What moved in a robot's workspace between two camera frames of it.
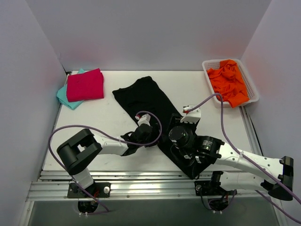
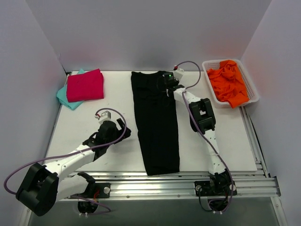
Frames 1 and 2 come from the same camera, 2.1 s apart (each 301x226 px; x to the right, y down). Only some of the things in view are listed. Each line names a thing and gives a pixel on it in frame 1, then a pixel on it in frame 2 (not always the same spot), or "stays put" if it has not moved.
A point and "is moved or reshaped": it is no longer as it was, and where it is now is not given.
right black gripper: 175,121 -> 162,84
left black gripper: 154,129 -> 122,131
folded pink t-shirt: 85,85 stays put
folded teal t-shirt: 61,95 stays put
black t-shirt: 144,95 is moved or reshaped
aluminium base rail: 53,185 stays put
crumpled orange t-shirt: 227,82 stays put
